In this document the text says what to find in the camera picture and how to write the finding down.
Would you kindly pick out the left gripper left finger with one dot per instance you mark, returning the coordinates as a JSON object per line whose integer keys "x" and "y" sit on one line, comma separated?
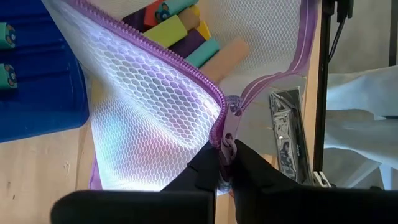
{"x": 140, "y": 208}

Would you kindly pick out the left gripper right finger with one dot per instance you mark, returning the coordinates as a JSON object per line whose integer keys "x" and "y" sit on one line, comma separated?
{"x": 280, "y": 202}

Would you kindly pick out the natural wooden block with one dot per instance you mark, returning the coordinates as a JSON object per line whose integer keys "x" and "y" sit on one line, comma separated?
{"x": 225, "y": 59}
{"x": 189, "y": 18}

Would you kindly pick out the blue plastic bin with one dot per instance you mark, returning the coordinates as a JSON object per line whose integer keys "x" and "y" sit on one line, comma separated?
{"x": 37, "y": 93}

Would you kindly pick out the teal wooden block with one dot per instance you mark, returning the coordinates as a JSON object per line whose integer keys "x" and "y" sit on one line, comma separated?
{"x": 203, "y": 51}
{"x": 174, "y": 7}
{"x": 7, "y": 76}
{"x": 6, "y": 35}

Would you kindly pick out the purple wooden block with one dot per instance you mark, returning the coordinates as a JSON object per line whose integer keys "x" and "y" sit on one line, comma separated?
{"x": 135, "y": 20}
{"x": 188, "y": 43}

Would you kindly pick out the green wooden block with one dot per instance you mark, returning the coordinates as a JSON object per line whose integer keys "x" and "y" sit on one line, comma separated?
{"x": 166, "y": 31}

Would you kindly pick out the red wooden block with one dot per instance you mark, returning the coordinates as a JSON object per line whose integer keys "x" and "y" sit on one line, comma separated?
{"x": 150, "y": 14}

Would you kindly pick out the silver metal bracket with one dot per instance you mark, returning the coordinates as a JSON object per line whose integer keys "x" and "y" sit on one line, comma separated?
{"x": 321, "y": 180}

